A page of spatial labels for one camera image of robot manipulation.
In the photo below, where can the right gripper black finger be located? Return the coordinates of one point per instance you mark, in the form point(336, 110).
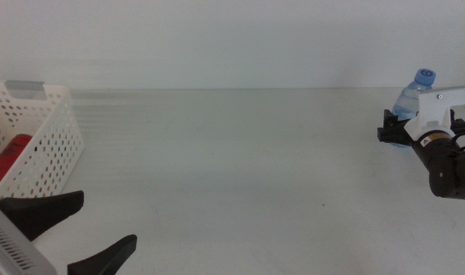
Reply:
point(392, 131)
point(458, 125)

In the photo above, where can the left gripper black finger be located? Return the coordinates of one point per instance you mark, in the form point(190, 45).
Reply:
point(37, 214)
point(106, 259)

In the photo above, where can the clear water bottle blue cap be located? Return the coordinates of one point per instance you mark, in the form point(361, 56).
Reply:
point(407, 103)

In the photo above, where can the red cola can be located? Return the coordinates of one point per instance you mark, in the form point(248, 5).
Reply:
point(7, 164)

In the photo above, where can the white perforated plastic basket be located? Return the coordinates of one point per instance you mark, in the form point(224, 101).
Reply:
point(56, 88)

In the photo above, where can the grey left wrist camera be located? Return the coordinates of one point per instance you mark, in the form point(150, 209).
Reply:
point(37, 263)

